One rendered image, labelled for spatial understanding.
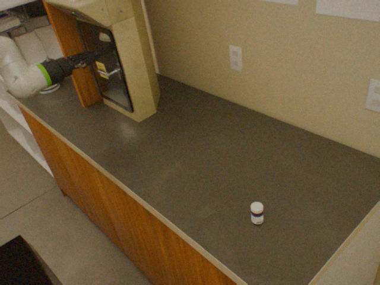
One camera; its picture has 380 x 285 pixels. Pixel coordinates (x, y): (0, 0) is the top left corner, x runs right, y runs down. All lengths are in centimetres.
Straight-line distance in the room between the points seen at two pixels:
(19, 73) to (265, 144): 96
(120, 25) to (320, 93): 84
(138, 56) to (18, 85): 51
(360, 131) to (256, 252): 64
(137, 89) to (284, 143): 70
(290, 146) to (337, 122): 20
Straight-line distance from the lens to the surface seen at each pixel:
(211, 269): 125
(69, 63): 148
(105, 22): 151
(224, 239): 112
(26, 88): 141
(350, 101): 142
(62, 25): 184
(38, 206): 299
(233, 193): 125
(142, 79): 165
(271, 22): 148
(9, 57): 144
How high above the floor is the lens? 183
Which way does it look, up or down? 37 degrees down
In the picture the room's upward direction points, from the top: 10 degrees counter-clockwise
